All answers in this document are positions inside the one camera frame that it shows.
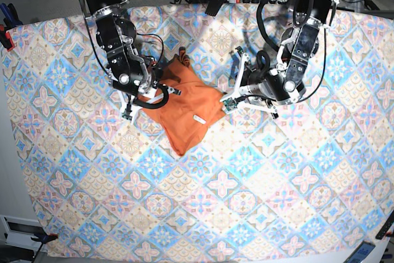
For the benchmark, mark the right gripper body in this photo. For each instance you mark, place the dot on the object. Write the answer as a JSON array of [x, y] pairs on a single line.
[[153, 96]]

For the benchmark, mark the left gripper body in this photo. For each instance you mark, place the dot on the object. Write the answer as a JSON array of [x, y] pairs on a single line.
[[251, 89]]

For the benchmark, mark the orange T-shirt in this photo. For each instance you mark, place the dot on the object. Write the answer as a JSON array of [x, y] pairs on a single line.
[[197, 98]]

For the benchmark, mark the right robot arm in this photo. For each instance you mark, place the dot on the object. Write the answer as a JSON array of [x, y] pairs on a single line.
[[135, 77]]

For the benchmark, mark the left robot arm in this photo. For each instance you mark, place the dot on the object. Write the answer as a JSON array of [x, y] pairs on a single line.
[[270, 82]]

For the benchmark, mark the white garment label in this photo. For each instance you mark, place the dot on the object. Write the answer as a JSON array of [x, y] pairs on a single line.
[[199, 119]]

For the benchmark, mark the patterned blue tile tablecloth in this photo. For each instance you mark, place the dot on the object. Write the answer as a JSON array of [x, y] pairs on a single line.
[[317, 179]]

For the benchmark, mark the red black clamp left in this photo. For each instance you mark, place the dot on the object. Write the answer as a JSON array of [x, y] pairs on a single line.
[[5, 39]]

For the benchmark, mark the orange black clamp bottom left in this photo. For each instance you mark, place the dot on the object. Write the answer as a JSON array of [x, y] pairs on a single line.
[[43, 239]]

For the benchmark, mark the black clamp bottom right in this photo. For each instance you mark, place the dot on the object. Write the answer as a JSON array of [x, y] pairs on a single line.
[[384, 231]]

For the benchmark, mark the smartphone with blue screen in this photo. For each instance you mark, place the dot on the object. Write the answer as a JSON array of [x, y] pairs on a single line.
[[360, 253]]

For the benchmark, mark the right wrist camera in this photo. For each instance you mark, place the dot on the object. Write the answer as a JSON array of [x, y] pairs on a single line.
[[127, 115]]

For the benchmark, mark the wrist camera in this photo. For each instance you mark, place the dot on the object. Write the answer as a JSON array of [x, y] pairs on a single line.
[[229, 105], [127, 115]]

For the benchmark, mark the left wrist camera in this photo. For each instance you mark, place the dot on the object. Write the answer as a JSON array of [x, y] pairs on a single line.
[[229, 105]]

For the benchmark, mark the blue handled clamp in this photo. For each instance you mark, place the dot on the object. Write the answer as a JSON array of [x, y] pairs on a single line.
[[11, 18]]

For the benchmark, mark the white window frame rail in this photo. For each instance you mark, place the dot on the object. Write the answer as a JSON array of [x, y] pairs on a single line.
[[18, 232]]

